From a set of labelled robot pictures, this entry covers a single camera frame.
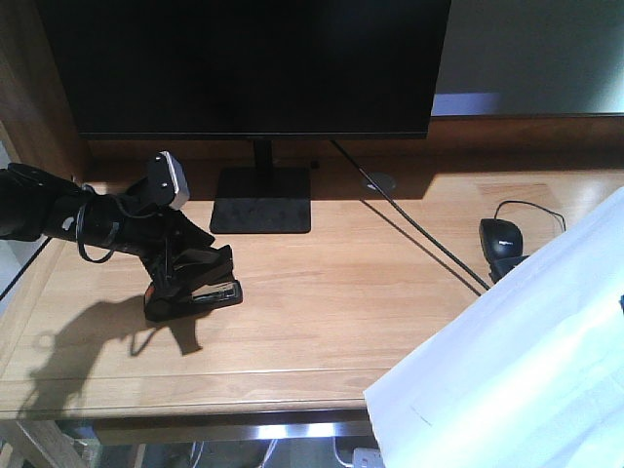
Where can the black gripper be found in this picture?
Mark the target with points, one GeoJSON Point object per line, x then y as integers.
{"type": "Point", "coordinates": [164, 239]}

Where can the black orange stapler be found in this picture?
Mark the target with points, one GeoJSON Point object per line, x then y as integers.
{"type": "Point", "coordinates": [206, 282]}

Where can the white paper sheet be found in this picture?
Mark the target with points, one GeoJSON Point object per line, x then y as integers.
{"type": "Point", "coordinates": [530, 375]}

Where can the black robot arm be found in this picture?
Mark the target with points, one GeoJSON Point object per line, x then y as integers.
{"type": "Point", "coordinates": [36, 203]}

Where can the black computer monitor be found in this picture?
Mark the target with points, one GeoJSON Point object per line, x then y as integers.
{"type": "Point", "coordinates": [249, 70]}

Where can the white power strip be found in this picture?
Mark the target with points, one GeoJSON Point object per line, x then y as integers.
{"type": "Point", "coordinates": [367, 458]}

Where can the black computer mouse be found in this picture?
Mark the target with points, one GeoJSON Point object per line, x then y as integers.
{"type": "Point", "coordinates": [503, 246]}

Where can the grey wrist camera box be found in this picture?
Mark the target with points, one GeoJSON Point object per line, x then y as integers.
{"type": "Point", "coordinates": [166, 182]}

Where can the grey desk cable grommet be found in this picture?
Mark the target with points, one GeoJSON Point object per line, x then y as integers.
{"type": "Point", "coordinates": [379, 180]}

